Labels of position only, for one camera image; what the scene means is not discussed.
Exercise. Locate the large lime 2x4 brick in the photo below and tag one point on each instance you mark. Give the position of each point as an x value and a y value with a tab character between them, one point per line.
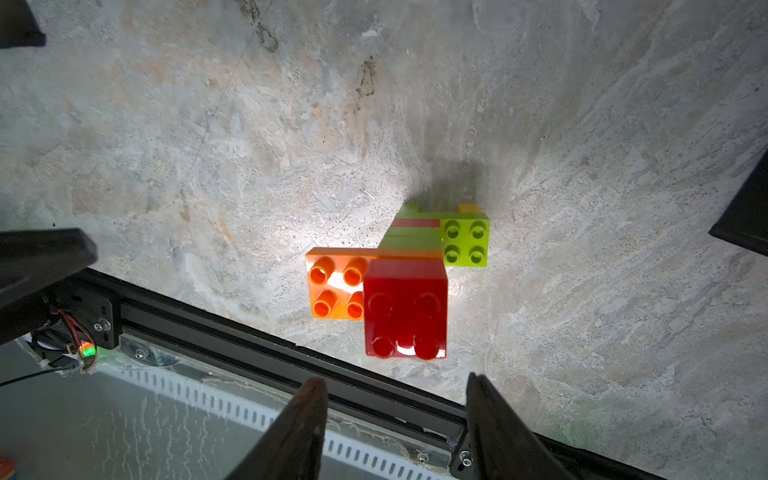
412	238

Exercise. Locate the checkerboard mat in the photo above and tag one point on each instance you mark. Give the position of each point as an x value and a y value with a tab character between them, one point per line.
745	221

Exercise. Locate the yellow brick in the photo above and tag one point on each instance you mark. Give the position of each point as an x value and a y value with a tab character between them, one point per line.
469	209

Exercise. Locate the lime 2x2 brick front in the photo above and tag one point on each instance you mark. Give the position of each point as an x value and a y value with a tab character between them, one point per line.
465	239

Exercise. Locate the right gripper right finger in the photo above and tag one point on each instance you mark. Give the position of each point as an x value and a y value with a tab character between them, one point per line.
502	446

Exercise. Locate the white slotted cable duct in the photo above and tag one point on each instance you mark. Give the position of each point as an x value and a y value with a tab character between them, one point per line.
340	447

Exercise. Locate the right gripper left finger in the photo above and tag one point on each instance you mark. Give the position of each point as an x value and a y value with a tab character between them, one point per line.
292	446

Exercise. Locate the red brick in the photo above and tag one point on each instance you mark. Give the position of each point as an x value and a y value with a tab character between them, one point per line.
415	223
405	308

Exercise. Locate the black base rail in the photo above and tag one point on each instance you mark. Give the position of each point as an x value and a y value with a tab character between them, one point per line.
97	321

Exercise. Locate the orange 2x4 brick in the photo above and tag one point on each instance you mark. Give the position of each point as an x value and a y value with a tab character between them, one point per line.
335	277

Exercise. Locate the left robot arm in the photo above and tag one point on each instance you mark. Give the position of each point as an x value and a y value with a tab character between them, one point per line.
31	261

